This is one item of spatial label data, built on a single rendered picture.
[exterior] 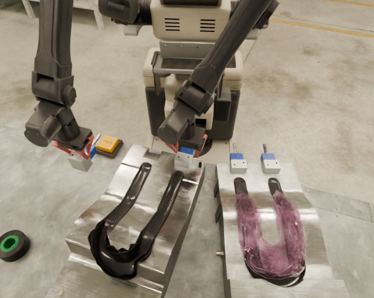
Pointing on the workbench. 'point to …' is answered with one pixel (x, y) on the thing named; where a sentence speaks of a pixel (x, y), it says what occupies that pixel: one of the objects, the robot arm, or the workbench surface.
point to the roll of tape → (11, 255)
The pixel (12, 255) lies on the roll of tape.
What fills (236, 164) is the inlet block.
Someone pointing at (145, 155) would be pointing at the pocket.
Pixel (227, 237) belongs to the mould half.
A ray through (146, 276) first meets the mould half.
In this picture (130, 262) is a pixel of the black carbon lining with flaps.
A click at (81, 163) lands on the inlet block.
